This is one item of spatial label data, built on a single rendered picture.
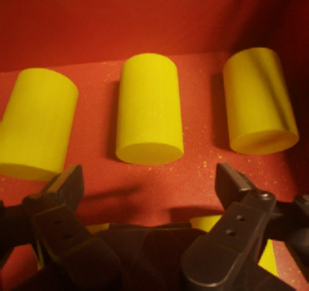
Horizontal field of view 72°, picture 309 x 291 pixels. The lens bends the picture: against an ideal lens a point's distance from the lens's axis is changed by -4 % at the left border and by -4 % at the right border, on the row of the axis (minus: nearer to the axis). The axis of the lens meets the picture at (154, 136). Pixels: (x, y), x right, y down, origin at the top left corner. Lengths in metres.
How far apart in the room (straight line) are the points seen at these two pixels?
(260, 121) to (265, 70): 0.06
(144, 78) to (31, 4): 0.15
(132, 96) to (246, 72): 0.13
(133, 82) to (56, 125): 0.09
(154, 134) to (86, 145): 0.11
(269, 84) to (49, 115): 0.23
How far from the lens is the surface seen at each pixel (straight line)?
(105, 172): 0.26
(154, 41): 0.33
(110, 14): 0.30
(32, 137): 0.23
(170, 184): 0.25
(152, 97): 0.22
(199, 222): 0.20
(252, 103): 0.24
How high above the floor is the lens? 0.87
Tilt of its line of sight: 66 degrees down
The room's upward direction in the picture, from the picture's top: 2 degrees clockwise
